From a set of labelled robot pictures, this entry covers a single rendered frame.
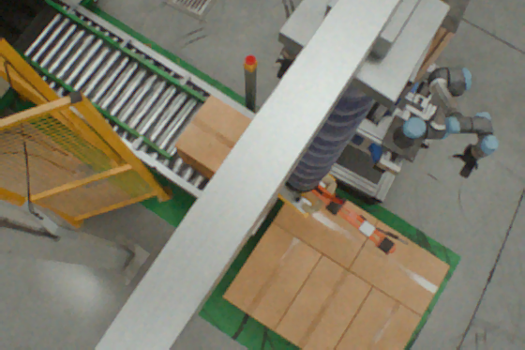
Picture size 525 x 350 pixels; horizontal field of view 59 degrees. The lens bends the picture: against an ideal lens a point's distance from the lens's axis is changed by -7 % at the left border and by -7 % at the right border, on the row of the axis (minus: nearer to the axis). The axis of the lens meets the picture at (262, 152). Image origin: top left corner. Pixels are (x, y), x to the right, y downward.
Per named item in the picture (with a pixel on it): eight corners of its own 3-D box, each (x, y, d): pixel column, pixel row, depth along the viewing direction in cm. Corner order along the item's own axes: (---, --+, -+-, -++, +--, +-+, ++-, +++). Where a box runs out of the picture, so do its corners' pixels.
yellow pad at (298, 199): (259, 181, 285) (259, 179, 280) (269, 168, 287) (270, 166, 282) (305, 219, 280) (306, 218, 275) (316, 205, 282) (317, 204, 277)
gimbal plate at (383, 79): (277, 41, 113) (277, 31, 109) (340, -44, 120) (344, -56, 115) (389, 110, 110) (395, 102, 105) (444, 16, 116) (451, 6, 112)
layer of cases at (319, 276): (225, 295, 356) (222, 296, 317) (298, 184, 378) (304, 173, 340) (362, 383, 341) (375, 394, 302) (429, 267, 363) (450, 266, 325)
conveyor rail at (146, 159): (9, 68, 370) (-1, 59, 352) (14, 64, 371) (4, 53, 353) (249, 235, 342) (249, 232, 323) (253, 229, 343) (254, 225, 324)
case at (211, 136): (182, 160, 339) (173, 144, 301) (216, 114, 348) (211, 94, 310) (255, 209, 332) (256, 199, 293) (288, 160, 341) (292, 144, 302)
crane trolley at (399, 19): (320, 26, 110) (326, 4, 101) (354, -22, 114) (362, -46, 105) (382, 63, 108) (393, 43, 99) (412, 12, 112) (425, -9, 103)
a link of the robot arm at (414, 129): (398, 123, 288) (405, 115, 275) (420, 123, 288) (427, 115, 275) (400, 143, 285) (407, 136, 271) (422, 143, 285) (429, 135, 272)
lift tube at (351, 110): (273, 164, 232) (295, 33, 111) (300, 123, 237) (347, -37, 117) (316, 191, 229) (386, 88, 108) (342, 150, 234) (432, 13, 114)
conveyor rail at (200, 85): (61, 7, 385) (52, -5, 367) (65, 3, 386) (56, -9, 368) (300, 159, 356) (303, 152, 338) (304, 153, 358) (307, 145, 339)
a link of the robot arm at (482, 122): (471, 111, 214) (474, 134, 211) (493, 111, 214) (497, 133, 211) (464, 116, 222) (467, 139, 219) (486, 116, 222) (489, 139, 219)
